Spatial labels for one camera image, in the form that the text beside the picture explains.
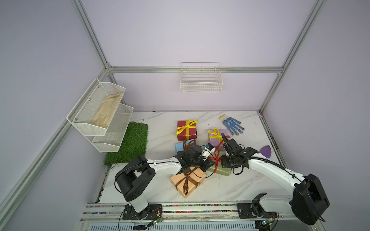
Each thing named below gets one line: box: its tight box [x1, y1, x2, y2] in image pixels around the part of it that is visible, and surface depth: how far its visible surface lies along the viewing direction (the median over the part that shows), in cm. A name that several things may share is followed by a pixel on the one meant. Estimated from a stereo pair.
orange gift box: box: [170, 167, 207, 199], surface depth 79 cm
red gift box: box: [177, 120, 197, 142], surface depth 100 cm
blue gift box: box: [174, 138, 196, 155], surface depth 93 cm
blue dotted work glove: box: [218, 114, 246, 136], surface depth 113 cm
